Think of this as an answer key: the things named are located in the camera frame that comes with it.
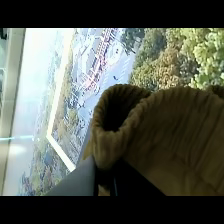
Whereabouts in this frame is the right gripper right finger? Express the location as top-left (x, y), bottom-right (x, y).
top-left (112, 159), bottom-right (167, 197)

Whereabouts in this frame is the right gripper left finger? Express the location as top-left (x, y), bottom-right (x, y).
top-left (44, 155), bottom-right (99, 197)

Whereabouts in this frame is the beige jacket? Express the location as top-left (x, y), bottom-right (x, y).
top-left (81, 83), bottom-right (224, 197)

